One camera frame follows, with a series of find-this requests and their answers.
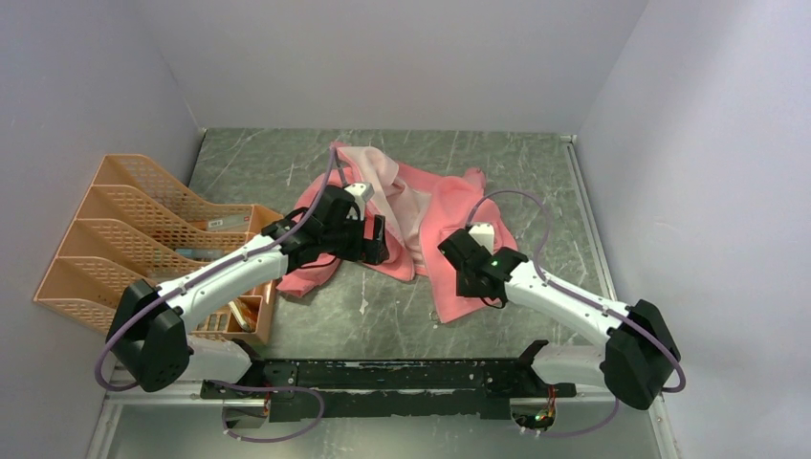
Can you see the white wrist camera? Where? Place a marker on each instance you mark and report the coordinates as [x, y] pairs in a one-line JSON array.
[[484, 234], [361, 193]]

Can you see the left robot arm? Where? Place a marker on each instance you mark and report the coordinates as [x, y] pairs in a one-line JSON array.
[[151, 333]]

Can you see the pink zip-up jacket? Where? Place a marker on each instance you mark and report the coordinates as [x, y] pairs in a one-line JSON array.
[[421, 209]]

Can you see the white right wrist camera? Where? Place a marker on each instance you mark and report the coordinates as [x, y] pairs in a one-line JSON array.
[[484, 234]]

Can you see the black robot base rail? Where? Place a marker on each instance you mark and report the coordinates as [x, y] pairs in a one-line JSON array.
[[301, 389]]

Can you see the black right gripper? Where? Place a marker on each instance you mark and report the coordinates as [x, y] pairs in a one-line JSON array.
[[463, 289]]

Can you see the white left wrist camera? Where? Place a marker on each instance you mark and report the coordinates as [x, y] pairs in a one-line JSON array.
[[361, 193]]

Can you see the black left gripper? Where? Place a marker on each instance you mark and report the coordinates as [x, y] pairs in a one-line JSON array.
[[375, 251]]

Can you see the aluminium table frame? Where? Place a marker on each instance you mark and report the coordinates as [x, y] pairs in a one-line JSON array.
[[528, 414]]

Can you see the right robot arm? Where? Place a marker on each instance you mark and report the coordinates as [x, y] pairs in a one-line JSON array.
[[631, 350]]

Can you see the orange mesh file rack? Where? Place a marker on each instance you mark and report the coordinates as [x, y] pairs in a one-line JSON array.
[[137, 221]]

